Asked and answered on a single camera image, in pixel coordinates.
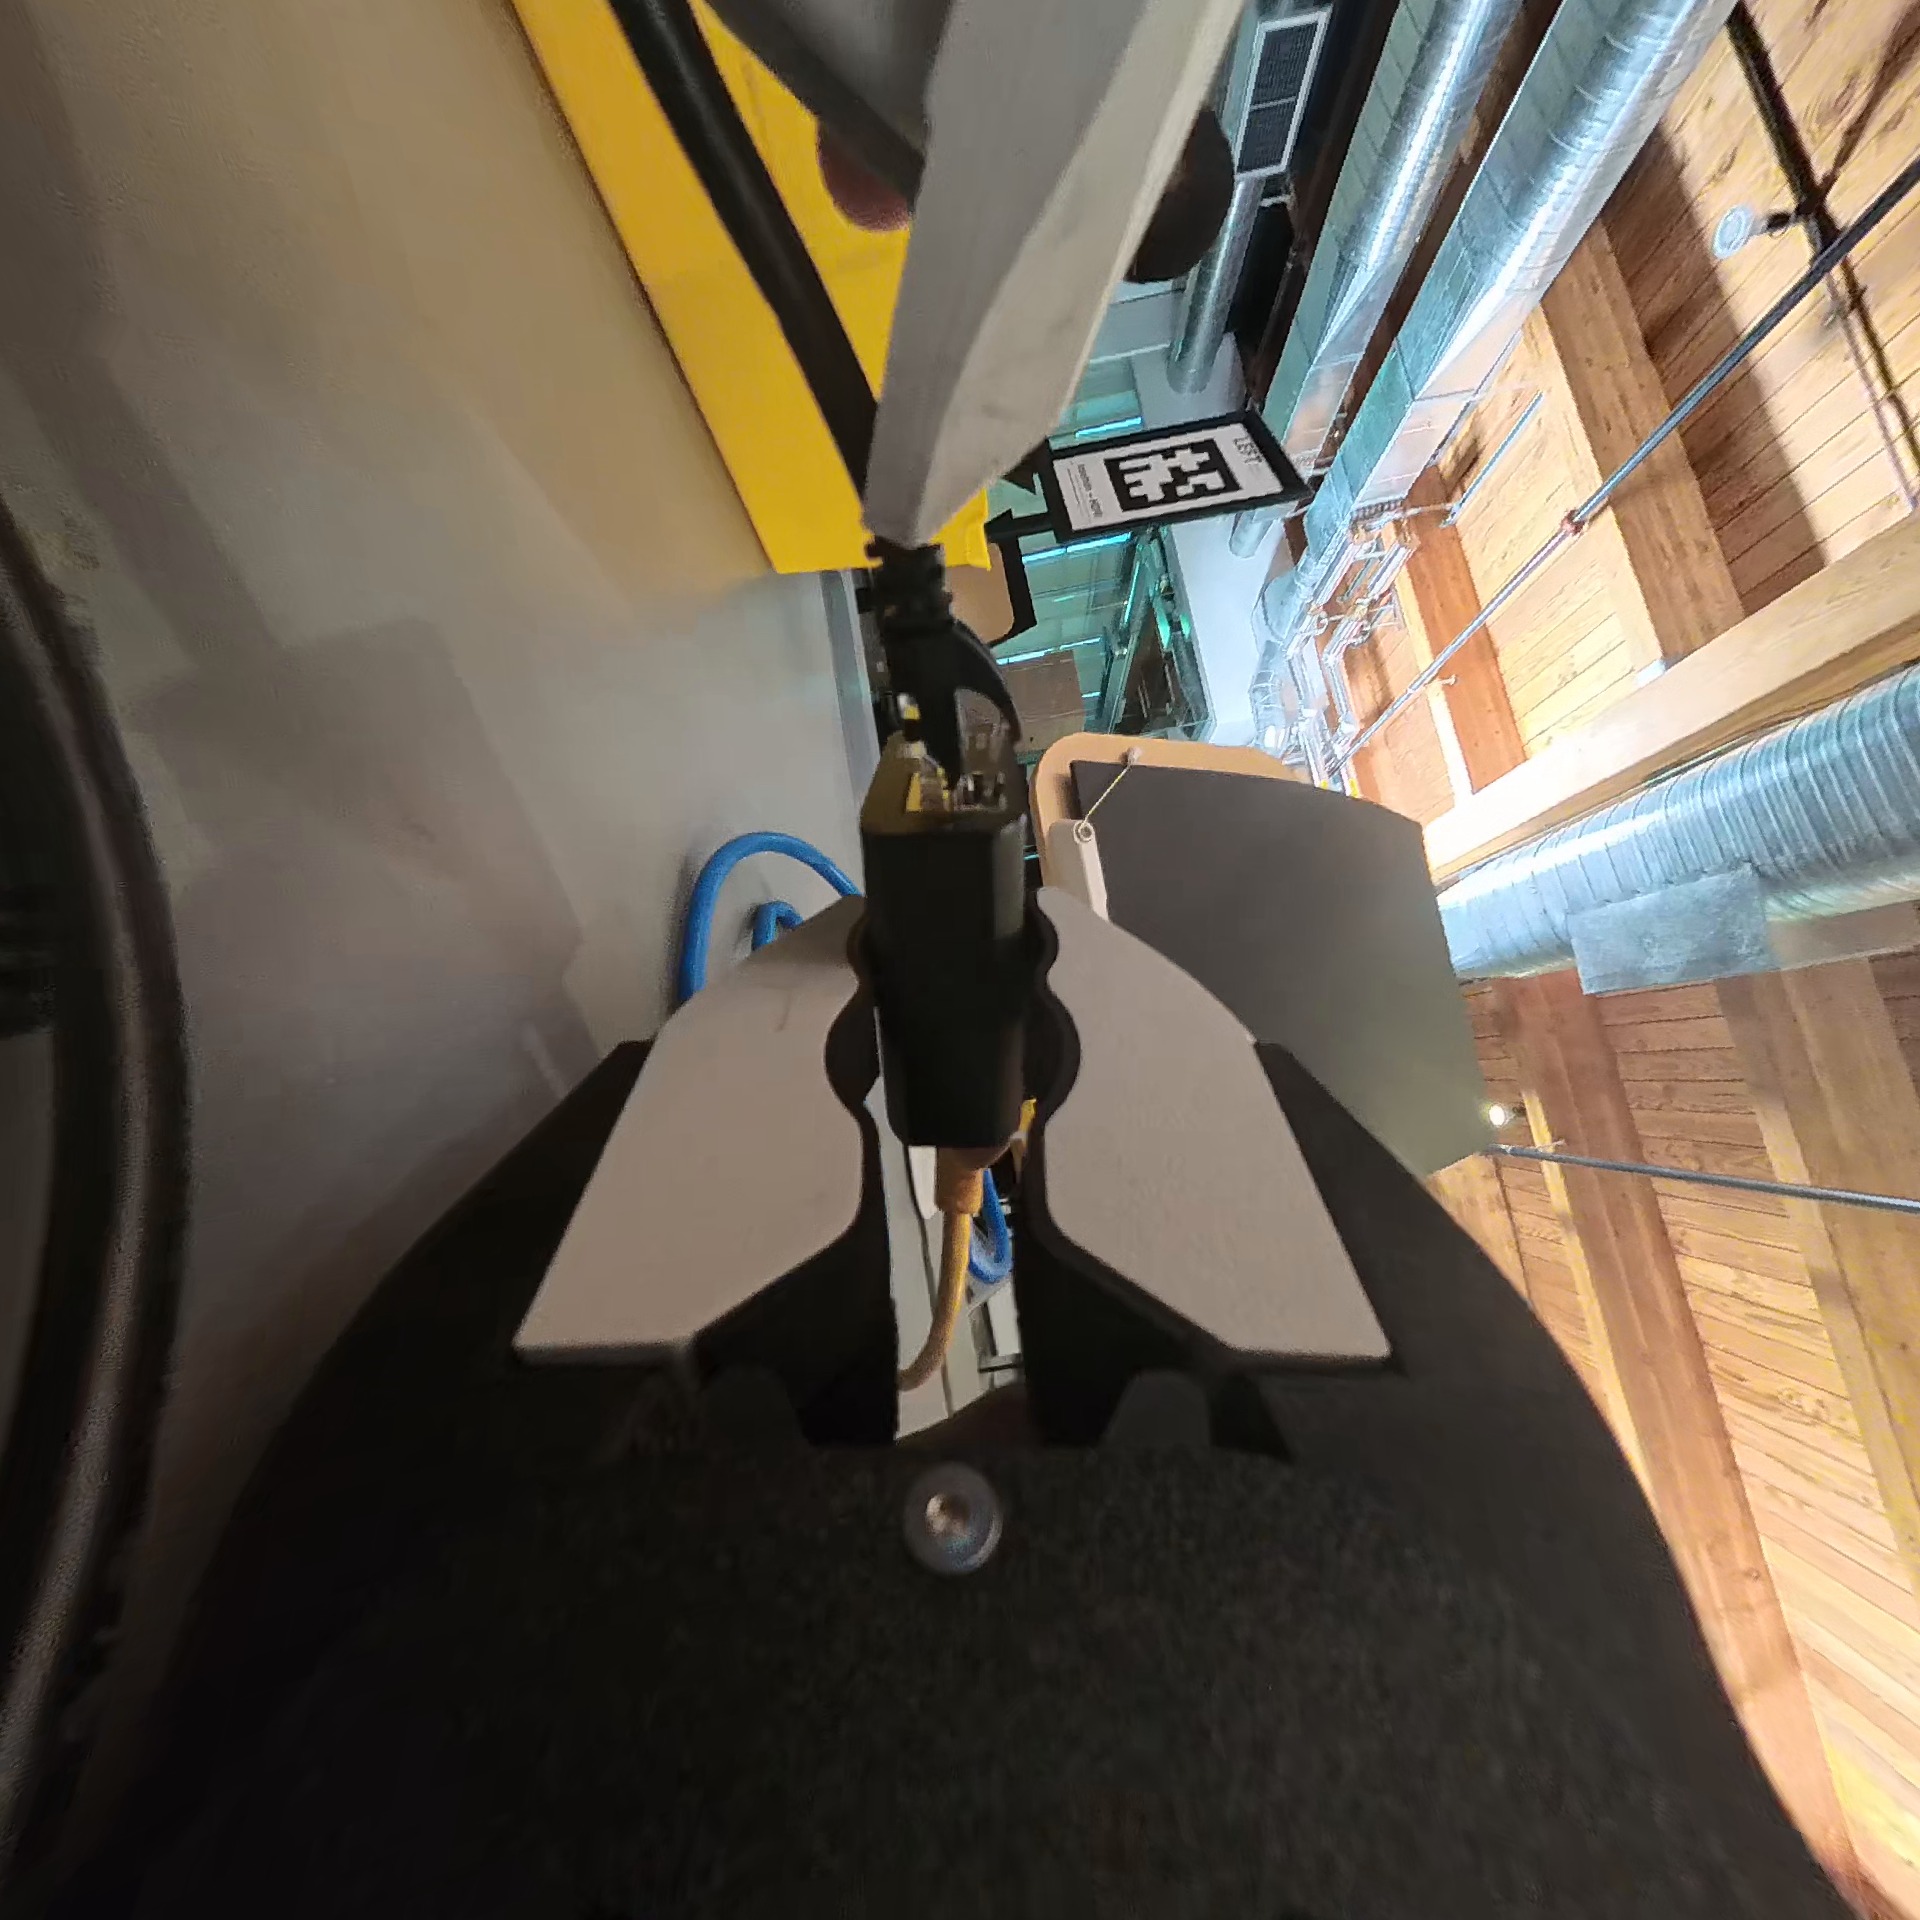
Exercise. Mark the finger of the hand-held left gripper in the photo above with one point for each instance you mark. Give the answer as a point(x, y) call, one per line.
point(1037, 239)
point(828, 78)

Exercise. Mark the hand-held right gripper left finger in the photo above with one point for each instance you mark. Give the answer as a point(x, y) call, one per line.
point(705, 1199)

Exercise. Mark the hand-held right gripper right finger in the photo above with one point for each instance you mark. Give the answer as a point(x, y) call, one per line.
point(1216, 1199)

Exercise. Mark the yellow plastic bin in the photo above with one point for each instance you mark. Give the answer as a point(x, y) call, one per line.
point(736, 331)

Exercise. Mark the black ethernet port adapter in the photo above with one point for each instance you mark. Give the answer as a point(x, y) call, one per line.
point(960, 961)

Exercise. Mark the silver ventilation duct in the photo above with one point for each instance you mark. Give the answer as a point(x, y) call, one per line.
point(1712, 841)
point(1500, 212)

